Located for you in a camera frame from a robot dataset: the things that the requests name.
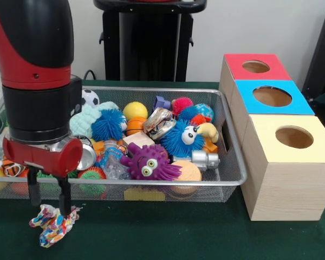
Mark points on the clear mesh bin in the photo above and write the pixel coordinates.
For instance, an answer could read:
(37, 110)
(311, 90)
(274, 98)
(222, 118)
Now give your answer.
(234, 162)

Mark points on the purple spiky ball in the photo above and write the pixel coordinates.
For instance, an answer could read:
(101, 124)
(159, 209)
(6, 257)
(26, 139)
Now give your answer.
(149, 162)

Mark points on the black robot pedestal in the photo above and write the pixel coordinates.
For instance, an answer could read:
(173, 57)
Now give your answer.
(151, 43)

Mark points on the blue fuzzy monster toy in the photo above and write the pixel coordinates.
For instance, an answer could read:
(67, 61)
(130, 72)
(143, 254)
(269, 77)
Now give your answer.
(176, 141)

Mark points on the black and white soccer ball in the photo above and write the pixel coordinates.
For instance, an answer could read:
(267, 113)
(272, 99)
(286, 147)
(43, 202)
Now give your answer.
(91, 97)

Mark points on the mint green knit cloth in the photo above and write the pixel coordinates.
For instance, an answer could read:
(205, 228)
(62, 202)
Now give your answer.
(86, 120)

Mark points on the dark green tablecloth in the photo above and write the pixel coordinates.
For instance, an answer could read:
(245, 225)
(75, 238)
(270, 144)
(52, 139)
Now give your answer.
(151, 233)

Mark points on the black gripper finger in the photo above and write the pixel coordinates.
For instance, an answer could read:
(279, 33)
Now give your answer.
(33, 192)
(64, 197)

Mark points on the yellow ball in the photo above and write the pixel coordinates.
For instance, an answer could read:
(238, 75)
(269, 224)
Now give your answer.
(135, 110)

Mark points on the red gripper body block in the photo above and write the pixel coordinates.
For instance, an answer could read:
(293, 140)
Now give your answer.
(43, 157)

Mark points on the orange tiger plush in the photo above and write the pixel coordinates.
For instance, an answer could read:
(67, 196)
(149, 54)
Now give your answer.
(12, 169)

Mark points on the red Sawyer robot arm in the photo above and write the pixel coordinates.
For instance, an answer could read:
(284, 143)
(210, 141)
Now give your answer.
(32, 65)

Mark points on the wooden three-hole box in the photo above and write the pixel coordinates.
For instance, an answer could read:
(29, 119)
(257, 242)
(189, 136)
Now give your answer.
(287, 184)

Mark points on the yellow cheese wedge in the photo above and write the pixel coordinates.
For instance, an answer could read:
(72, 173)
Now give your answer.
(145, 194)

